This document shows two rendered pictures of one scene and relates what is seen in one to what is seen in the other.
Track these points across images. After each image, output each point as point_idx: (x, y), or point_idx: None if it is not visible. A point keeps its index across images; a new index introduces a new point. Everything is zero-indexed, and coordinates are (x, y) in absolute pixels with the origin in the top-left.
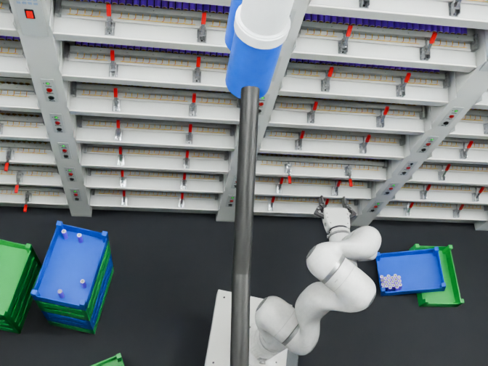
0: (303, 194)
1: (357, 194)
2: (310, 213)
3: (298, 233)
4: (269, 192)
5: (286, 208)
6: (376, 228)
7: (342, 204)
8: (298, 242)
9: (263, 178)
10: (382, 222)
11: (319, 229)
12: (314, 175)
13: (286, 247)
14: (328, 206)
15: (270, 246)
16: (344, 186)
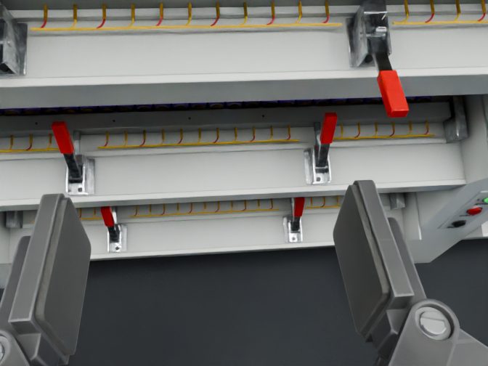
0: (186, 192)
1: (409, 170)
2: (251, 249)
3: (231, 303)
4: (40, 196)
5: (171, 240)
6: (456, 265)
7: (348, 285)
8: (230, 335)
9: (11, 138)
10: (469, 247)
11: (293, 286)
12: (173, 76)
13: (192, 354)
14: (308, 220)
15: (141, 356)
16: (354, 146)
